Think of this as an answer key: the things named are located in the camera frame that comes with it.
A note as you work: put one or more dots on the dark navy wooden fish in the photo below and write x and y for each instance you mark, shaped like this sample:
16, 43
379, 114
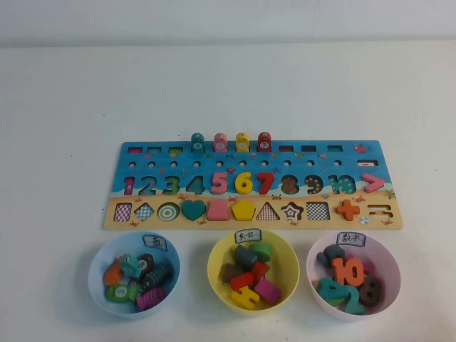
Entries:
156, 277

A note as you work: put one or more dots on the teal wooden number 2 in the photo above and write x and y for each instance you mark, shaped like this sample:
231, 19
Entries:
351, 303

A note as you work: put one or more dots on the yellow wooden pentagon piece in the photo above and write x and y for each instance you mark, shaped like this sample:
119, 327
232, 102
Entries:
244, 211

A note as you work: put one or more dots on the yellow wooden equals piece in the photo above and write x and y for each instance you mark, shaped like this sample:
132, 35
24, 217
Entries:
245, 298

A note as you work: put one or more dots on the light blue plastic bowl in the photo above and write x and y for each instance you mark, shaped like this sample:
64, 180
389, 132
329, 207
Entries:
103, 246

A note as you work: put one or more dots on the orange wooden number 10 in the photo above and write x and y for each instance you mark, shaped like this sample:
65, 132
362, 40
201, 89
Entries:
347, 271

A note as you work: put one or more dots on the pink wooden trapezoid piece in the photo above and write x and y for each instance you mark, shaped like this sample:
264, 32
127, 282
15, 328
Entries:
218, 212

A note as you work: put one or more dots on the teal wooden fish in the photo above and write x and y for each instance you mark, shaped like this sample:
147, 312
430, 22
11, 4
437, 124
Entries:
131, 266

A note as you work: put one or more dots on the orange wooden plus piece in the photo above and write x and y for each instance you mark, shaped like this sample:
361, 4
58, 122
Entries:
347, 209

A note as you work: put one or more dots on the slate grey wooden number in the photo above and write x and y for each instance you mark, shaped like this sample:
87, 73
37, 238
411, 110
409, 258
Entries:
333, 252

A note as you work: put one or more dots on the yellow fish peg number 6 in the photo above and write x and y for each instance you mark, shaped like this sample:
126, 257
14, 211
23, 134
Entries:
242, 143

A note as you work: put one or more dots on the teal wooden heart piece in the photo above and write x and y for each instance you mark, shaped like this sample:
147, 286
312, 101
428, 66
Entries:
193, 209

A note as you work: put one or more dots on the pink plastic bowl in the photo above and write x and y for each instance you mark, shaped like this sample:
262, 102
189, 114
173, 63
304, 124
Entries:
384, 256

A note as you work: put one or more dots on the magenta wooden fish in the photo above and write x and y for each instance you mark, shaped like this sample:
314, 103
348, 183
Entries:
151, 299

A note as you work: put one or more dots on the paper label on yellow bowl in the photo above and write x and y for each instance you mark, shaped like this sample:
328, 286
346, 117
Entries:
247, 236

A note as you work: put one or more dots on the dark slate wooden rectangle block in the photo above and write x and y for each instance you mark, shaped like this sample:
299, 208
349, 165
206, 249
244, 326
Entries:
244, 257

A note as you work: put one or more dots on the green wooden fish number 3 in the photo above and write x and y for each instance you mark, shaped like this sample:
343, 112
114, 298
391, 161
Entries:
120, 293

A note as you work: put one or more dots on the red fish peg number 7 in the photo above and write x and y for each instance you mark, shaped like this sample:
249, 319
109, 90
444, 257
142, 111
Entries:
264, 143

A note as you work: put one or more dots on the pink wooden number 5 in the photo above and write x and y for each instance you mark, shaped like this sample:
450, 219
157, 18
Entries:
218, 189

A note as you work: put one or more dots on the orange wooden fish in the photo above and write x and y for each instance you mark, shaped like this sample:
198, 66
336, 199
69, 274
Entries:
112, 275

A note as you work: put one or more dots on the magenta wooden square piece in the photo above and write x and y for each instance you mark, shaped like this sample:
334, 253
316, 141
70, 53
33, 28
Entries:
268, 290

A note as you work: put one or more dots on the pink fish peg number 5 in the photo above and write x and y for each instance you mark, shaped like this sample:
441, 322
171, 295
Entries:
220, 143

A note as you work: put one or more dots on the magenta wooden number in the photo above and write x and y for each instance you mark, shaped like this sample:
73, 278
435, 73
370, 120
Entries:
368, 266

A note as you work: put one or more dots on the red wooden shape piece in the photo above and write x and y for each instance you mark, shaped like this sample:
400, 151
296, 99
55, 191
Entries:
260, 270
241, 281

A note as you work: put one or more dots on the wooden number shape puzzle board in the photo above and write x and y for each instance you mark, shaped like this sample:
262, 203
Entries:
117, 165

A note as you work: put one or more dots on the paper label on pink bowl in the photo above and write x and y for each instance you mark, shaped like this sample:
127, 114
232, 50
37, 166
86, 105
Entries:
351, 239

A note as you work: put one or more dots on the teal fish peg number 4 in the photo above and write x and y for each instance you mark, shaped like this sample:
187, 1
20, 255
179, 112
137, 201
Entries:
197, 143

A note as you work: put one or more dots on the paper label on blue bowl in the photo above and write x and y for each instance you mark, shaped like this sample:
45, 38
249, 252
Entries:
155, 242

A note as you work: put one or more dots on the brown wooden number 8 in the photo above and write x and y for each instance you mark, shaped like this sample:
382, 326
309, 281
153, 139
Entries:
371, 291

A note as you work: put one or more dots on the red wooden number 7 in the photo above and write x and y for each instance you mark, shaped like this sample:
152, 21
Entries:
265, 185

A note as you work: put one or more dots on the yellow wooden number 6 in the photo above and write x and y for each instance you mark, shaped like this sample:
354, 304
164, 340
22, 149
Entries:
239, 187

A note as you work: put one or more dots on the pink greater-than sign piece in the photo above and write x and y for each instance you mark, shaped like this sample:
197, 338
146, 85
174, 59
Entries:
377, 183

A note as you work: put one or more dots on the teal wooden number 4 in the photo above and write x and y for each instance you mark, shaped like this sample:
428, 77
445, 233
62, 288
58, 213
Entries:
328, 289

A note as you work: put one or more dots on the green wooden round piece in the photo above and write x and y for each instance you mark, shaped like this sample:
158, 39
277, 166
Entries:
261, 251

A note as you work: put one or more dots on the yellow plastic bowl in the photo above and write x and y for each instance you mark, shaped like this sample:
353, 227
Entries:
285, 260

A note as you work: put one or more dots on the brown wooden fish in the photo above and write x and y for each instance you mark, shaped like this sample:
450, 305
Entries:
146, 263

